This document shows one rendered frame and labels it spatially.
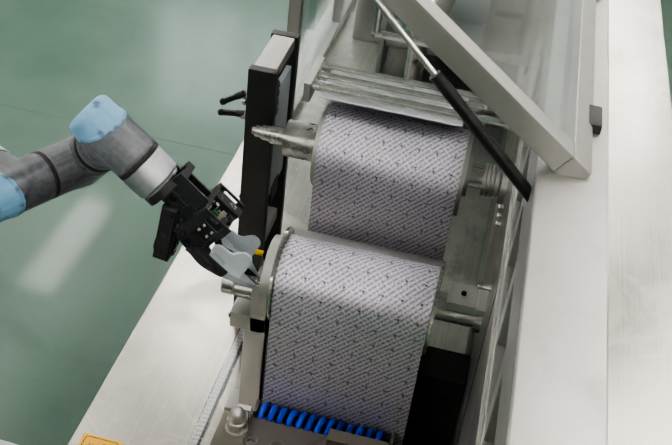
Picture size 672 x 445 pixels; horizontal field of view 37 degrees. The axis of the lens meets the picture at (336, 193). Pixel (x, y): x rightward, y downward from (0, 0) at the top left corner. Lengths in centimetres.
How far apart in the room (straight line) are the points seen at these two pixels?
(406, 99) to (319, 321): 40
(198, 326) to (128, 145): 61
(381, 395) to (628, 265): 44
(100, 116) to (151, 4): 379
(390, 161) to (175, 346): 58
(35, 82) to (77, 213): 96
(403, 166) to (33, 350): 185
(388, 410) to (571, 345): 73
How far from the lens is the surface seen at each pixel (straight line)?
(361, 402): 164
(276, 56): 177
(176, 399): 186
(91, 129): 148
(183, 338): 197
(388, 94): 170
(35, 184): 152
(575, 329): 96
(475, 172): 170
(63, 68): 467
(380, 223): 170
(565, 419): 88
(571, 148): 116
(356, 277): 151
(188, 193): 150
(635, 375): 127
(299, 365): 161
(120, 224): 371
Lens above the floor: 227
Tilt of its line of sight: 35 degrees down
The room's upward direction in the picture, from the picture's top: 8 degrees clockwise
